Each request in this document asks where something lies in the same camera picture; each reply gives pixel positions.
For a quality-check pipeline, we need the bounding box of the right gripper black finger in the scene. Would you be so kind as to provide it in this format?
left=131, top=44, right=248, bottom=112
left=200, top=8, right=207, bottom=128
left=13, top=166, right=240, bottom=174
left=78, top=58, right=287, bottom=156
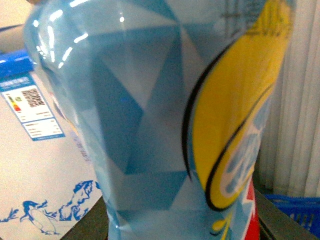
left=255, top=190, right=318, bottom=240

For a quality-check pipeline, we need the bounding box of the blue plastic shopping basket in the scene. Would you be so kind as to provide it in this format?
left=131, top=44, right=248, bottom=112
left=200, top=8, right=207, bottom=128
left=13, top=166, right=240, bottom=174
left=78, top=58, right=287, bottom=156
left=264, top=194, right=320, bottom=238

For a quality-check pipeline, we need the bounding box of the white pleated curtain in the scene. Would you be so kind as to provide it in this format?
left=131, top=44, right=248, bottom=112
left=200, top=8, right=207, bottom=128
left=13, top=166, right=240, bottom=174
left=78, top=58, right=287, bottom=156
left=255, top=0, right=320, bottom=197

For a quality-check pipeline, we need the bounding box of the white chest freezer blue rim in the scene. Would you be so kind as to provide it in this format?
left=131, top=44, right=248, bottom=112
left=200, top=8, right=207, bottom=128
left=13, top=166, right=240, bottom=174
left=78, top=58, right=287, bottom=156
left=0, top=0, right=103, bottom=240

